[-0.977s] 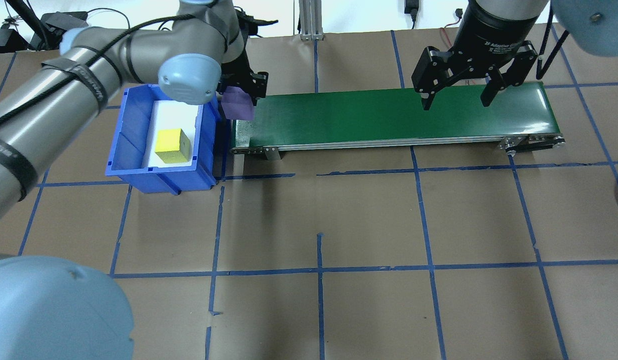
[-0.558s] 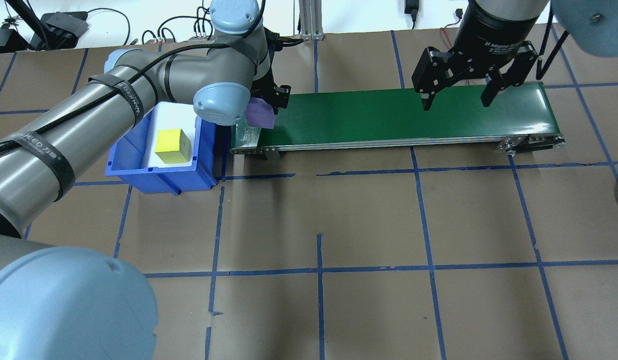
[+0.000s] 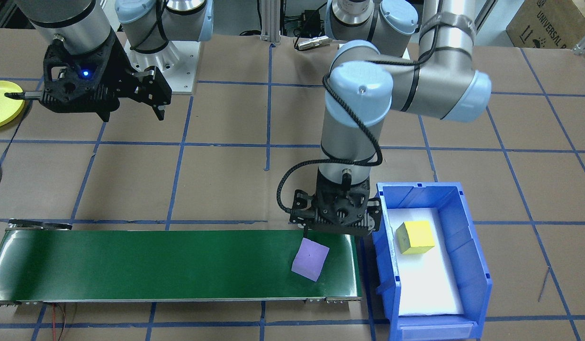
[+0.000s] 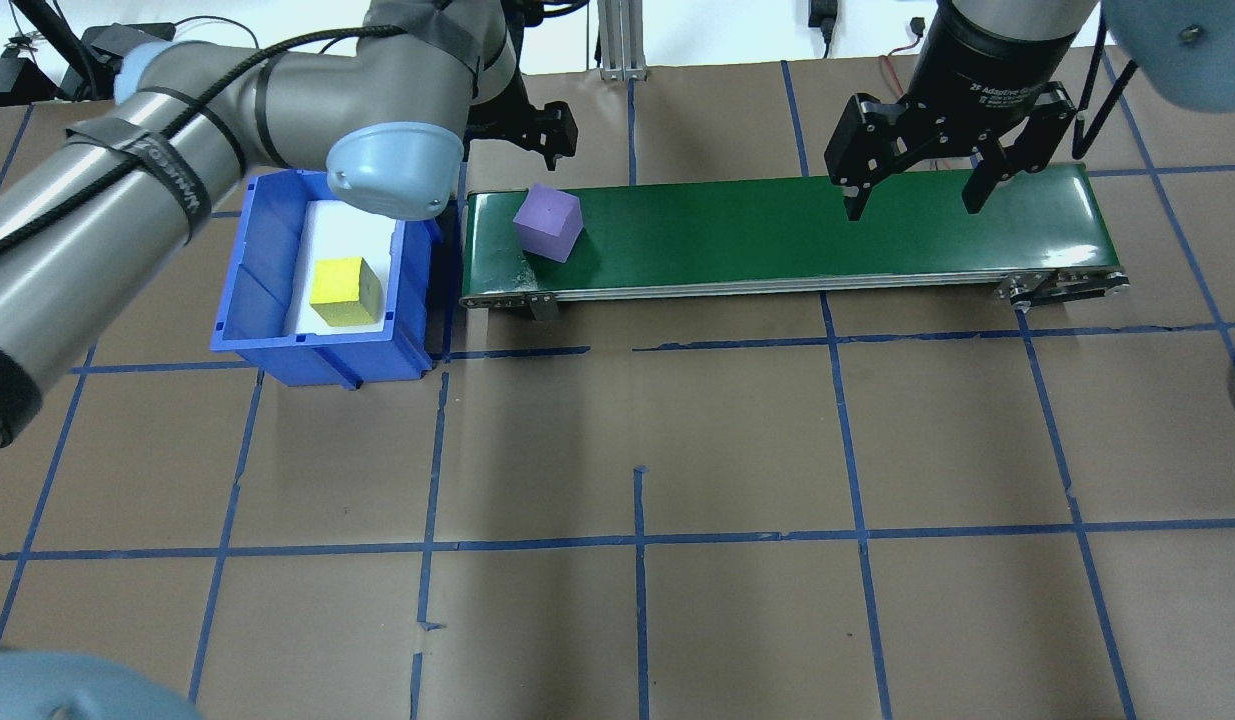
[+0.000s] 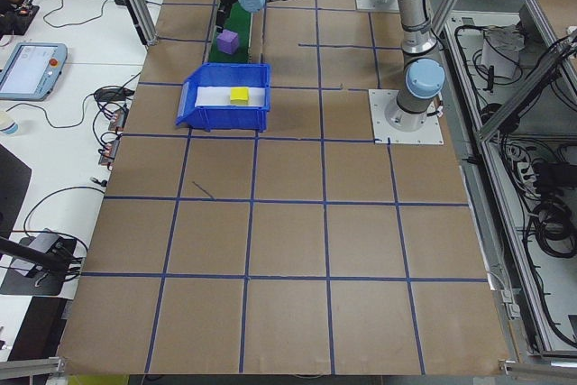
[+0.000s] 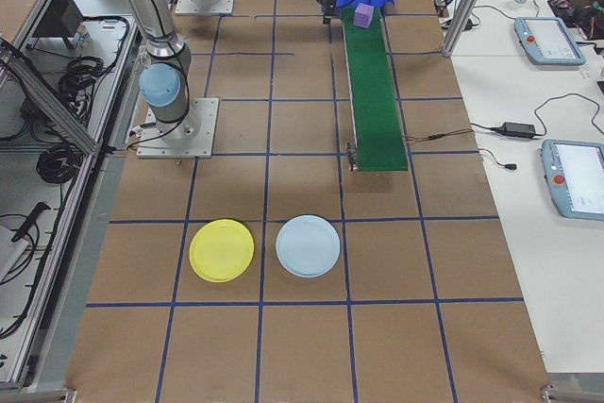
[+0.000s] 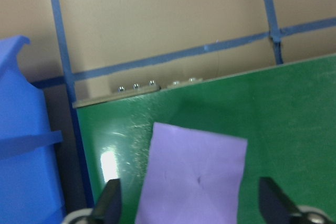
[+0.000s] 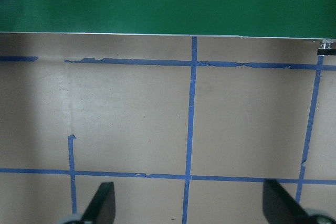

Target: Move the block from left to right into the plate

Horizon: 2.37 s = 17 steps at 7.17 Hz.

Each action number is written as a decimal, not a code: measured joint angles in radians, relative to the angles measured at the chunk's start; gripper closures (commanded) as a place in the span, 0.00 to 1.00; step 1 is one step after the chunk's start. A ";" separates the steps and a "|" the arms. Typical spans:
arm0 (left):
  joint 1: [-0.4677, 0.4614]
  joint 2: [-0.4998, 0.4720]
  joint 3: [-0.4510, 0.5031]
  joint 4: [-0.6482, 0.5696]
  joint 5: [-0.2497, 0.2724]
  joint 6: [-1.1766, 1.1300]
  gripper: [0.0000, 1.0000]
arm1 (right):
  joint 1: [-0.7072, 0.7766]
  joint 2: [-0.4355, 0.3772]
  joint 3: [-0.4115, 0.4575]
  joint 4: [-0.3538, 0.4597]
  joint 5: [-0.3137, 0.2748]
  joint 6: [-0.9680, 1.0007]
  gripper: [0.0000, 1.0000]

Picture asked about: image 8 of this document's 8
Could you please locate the green conveyor belt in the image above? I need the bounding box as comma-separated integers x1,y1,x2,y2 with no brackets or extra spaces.
0,0,336,57

